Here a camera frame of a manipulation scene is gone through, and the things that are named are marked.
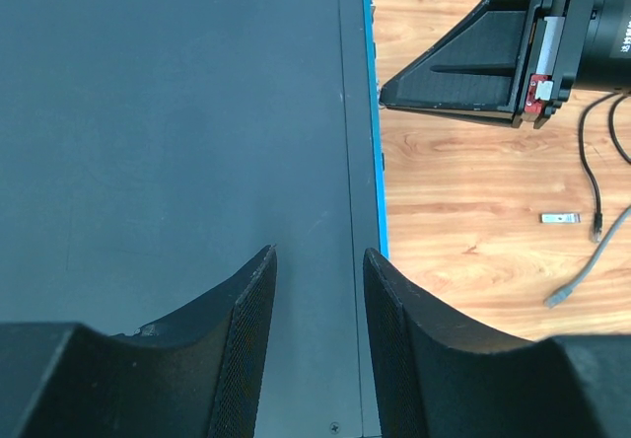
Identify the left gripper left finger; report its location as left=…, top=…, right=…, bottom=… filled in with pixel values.
left=1, top=246, right=277, bottom=437

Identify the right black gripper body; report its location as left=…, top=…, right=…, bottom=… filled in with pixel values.
left=512, top=0, right=630, bottom=128

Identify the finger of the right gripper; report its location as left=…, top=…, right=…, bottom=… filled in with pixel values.
left=380, top=0, right=531, bottom=125

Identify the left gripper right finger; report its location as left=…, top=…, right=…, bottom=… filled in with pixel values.
left=363, top=249, right=630, bottom=437

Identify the grey ethernet cable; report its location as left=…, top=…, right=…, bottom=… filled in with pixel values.
left=543, top=204, right=631, bottom=310

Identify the small silver transceiver module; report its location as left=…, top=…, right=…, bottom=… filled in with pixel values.
left=539, top=212, right=581, bottom=224

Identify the black cable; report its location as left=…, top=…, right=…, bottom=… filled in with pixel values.
left=577, top=90, right=631, bottom=245

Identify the dark blue network switch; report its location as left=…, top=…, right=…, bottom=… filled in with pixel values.
left=1, top=0, right=387, bottom=437

